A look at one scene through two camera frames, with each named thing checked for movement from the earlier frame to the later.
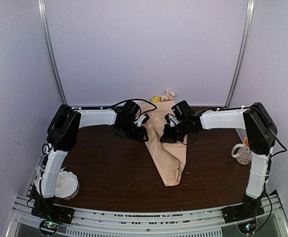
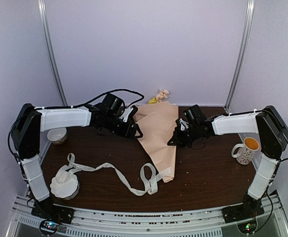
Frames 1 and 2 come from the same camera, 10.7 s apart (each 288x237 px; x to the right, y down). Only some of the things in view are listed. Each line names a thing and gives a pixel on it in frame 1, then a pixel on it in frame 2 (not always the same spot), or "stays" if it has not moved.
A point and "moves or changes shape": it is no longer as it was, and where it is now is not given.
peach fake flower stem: [168, 96] to [163, 94]
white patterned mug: [244, 156] stays
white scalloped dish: [67, 185] stays
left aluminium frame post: [42, 8] stays
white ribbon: [36, 181] moves or changes shape
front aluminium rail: [275, 222] stays
